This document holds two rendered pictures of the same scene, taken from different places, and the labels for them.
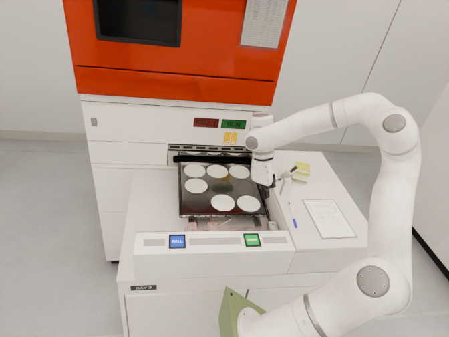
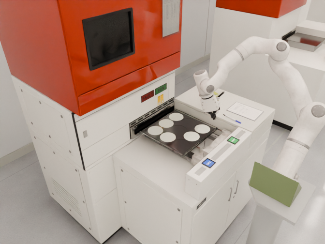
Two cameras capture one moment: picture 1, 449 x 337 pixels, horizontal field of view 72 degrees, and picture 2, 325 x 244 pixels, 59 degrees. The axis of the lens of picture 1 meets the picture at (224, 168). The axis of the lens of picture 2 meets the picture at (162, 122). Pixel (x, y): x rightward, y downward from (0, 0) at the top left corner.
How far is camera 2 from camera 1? 1.01 m
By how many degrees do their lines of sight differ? 29
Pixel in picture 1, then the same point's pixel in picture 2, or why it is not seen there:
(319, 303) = (300, 136)
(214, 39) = (150, 40)
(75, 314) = not seen: outside the picture
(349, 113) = (248, 50)
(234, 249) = (232, 148)
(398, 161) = (282, 62)
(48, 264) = not seen: outside the picture
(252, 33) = (167, 27)
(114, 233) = (104, 216)
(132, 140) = (109, 133)
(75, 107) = not seen: outside the picture
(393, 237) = (305, 93)
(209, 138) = (150, 105)
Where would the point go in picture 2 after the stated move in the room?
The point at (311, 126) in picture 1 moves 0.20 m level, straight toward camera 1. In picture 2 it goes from (232, 65) to (252, 80)
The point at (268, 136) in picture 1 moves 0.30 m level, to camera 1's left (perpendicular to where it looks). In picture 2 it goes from (218, 80) to (176, 95)
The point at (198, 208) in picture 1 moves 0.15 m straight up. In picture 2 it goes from (185, 146) to (186, 126)
